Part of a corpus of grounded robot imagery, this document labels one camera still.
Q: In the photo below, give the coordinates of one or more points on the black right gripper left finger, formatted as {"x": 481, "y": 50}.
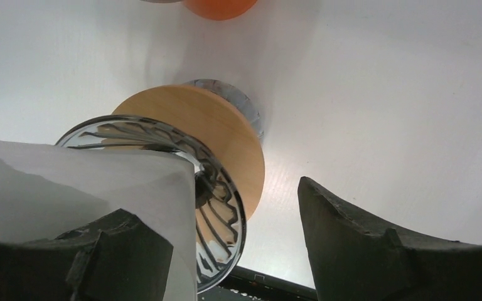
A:
{"x": 116, "y": 257}

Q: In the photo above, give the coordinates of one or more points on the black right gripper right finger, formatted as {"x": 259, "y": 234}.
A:
{"x": 356, "y": 255}

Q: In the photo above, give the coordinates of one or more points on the grey ribbed glass dripper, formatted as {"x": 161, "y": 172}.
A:
{"x": 220, "y": 214}

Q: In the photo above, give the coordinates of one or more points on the orange glass carafe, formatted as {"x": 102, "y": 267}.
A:
{"x": 219, "y": 10}

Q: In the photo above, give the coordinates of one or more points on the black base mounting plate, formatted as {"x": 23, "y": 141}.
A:
{"x": 244, "y": 284}

